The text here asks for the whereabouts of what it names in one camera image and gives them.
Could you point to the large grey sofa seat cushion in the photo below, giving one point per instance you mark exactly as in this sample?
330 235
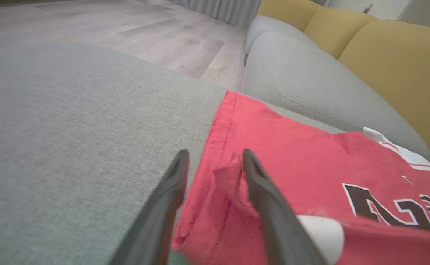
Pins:
71 129

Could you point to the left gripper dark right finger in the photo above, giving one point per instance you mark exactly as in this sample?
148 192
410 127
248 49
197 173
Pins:
281 232

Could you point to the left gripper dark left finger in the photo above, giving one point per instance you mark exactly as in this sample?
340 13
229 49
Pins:
152 228

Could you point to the red and white jersey top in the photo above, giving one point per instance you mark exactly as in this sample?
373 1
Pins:
292 147

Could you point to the grey curtain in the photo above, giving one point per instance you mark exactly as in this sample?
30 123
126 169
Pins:
229 9

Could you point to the white door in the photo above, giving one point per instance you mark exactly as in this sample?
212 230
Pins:
384 9

